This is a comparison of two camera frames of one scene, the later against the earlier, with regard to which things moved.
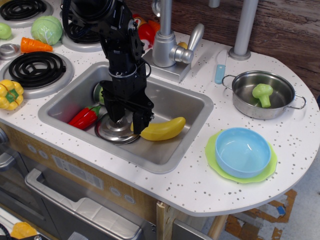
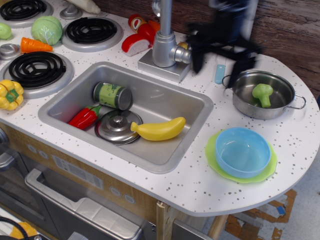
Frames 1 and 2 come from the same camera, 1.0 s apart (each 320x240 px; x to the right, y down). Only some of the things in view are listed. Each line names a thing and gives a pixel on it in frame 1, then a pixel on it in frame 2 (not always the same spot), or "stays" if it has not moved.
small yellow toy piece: (182, 44) stays
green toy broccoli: (262, 92) stays
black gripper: (126, 90) → (201, 34)
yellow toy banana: (163, 131) stays
